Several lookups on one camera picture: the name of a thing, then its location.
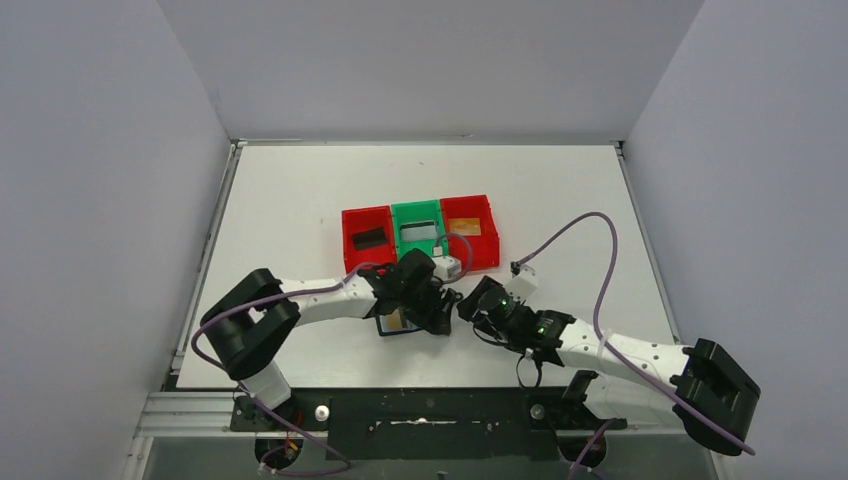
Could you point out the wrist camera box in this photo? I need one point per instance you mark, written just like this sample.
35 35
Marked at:
448 269
523 283

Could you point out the orange card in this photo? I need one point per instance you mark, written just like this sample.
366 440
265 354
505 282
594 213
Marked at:
394 322

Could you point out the left red plastic bin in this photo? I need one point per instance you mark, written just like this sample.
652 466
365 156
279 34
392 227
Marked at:
356 220

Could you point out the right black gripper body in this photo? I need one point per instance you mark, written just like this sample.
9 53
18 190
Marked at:
488 326

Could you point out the black card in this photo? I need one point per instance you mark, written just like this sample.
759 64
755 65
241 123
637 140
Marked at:
371 238

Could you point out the gold credit card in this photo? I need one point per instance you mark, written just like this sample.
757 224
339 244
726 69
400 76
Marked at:
465 226

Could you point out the green plastic bin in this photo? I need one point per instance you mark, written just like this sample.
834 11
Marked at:
429 210

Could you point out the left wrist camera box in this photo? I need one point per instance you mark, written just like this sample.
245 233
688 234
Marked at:
448 269

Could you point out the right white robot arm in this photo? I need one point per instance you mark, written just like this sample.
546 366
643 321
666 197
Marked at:
700 388

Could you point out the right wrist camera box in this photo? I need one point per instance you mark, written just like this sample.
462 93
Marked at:
523 283

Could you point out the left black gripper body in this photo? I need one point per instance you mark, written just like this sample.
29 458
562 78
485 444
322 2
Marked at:
430 307

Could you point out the right red plastic bin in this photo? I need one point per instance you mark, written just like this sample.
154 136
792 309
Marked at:
484 251

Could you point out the aluminium table edge rail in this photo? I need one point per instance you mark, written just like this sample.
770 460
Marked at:
210 239

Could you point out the silver card with magnetic stripe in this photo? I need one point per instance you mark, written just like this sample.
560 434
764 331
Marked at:
418 231

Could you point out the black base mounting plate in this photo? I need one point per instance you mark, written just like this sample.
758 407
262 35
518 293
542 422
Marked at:
446 423

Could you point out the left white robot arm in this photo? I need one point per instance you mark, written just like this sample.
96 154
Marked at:
249 325

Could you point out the red plastic bin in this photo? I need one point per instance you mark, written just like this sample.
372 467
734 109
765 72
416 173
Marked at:
356 220
484 251

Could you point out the black leather card holder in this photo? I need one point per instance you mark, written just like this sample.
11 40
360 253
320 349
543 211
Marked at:
411 327

